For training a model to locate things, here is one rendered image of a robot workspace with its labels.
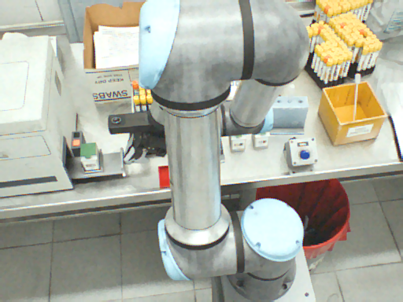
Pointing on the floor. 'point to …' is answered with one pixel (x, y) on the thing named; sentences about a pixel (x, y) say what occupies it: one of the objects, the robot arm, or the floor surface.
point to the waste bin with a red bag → (316, 212)
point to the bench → (15, 206)
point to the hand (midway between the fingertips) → (124, 160)
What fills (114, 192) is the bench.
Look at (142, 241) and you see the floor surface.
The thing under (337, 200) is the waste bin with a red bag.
